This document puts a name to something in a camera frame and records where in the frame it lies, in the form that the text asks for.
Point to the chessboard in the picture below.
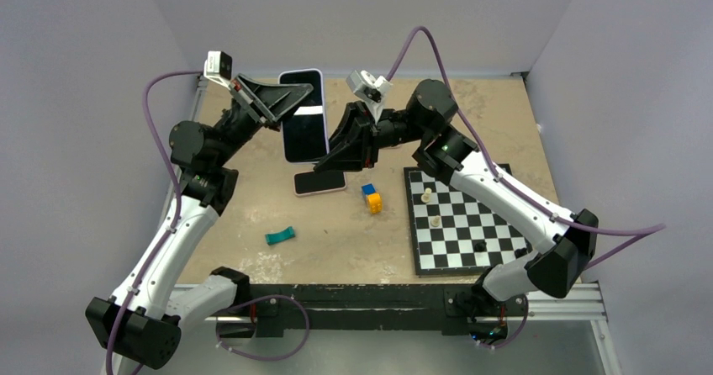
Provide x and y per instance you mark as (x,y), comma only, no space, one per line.
(448,250)

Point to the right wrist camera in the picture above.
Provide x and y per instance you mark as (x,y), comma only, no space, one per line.
(367,85)

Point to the black phone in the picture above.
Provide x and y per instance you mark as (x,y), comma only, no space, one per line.
(305,130)

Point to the black chess piece lower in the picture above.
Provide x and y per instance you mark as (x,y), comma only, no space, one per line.
(479,246)

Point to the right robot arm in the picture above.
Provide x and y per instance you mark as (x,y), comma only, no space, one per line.
(562,241)

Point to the white chess piece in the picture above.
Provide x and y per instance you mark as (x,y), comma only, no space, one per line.
(436,221)
(426,196)

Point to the black base frame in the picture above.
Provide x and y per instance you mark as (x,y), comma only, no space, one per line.
(450,308)

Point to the white chess piece left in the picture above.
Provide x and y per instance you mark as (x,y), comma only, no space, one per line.
(426,196)

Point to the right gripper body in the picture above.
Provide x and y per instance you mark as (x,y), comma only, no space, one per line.
(393,128)

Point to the white chess piece lower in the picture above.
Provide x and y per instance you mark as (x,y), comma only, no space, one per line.
(436,221)

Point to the lilac phone case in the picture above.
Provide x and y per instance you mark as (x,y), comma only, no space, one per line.
(325,122)

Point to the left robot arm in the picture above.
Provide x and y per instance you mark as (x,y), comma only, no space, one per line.
(140,324)

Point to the blue and orange block toy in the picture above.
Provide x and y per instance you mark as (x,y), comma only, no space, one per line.
(372,198)

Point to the teal curved piece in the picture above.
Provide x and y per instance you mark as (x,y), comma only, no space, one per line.
(280,236)

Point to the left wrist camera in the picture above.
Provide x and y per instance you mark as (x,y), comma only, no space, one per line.
(218,67)

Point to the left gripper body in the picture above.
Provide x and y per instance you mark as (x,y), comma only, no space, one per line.
(245,118)

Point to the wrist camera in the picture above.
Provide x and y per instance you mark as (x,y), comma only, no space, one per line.
(367,85)
(218,67)

